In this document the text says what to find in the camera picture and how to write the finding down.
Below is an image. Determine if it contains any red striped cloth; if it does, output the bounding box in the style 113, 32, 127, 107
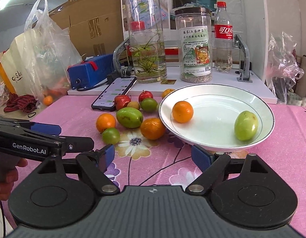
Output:
3, 93, 37, 113

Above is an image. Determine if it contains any white raised shelf board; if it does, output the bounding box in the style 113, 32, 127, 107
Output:
67, 63, 278, 105

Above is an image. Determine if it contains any person's left hand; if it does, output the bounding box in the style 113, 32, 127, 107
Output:
0, 168, 18, 201

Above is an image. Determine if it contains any black smartphone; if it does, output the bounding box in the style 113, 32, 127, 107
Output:
91, 77, 136, 112

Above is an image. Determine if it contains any round green fruit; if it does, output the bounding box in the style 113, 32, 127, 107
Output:
141, 98, 158, 113

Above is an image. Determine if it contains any white bookshelf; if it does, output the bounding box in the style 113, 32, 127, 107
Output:
243, 0, 306, 80

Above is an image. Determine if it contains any cardboard box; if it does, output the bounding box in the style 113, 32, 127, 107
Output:
50, 0, 123, 57

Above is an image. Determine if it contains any crumpled plastic bag right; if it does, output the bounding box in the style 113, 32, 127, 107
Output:
266, 32, 304, 104

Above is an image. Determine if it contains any grey bracket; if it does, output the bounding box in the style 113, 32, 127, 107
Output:
234, 34, 253, 83
113, 38, 130, 76

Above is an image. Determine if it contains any white shopping bag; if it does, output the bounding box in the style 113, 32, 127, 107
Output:
1, 29, 42, 100

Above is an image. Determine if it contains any black power adapter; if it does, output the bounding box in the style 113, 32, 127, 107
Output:
107, 66, 133, 84

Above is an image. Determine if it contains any blue tool box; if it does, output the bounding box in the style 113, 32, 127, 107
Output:
67, 54, 114, 90

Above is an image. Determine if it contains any grey bracket right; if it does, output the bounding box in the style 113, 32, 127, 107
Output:
234, 34, 253, 83

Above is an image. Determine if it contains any small gold card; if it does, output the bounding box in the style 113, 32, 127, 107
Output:
161, 79, 176, 85

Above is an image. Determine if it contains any cola bottle red cap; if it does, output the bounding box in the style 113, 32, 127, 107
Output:
214, 1, 233, 72

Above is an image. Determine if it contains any large green jujube in plate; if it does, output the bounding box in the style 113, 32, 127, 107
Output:
234, 111, 259, 141

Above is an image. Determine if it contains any clear plastic bag with fruit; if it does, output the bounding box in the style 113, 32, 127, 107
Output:
23, 0, 81, 103

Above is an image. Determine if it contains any orange tangerine in plate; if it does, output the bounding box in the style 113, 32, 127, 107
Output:
172, 101, 194, 124

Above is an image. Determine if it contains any small bottle red cap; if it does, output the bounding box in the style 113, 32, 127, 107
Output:
129, 20, 145, 76

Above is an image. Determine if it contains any white ceramic plate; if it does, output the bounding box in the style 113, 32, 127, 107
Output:
158, 83, 275, 152

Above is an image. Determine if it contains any small green tomato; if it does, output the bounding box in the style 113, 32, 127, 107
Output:
102, 127, 120, 145

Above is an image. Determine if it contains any pink floral tablecloth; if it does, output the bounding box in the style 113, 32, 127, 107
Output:
34, 96, 306, 236

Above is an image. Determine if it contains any small red apple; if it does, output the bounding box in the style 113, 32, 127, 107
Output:
138, 90, 153, 104

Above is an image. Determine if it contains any grey bracket left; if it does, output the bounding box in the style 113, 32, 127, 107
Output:
113, 38, 130, 76

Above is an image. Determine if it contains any tall glass vase with plants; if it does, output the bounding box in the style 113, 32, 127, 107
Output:
125, 0, 166, 83

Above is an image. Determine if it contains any large green jujube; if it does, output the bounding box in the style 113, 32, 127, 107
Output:
234, 111, 259, 141
116, 107, 143, 128

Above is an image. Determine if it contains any orange tangerine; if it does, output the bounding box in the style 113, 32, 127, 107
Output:
96, 113, 116, 133
172, 101, 194, 124
140, 118, 166, 140
161, 89, 174, 99

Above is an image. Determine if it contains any clear jar with label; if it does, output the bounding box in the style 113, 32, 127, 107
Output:
174, 7, 212, 84

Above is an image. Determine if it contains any small yellow-brown longan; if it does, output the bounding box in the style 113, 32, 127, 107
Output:
127, 101, 140, 110

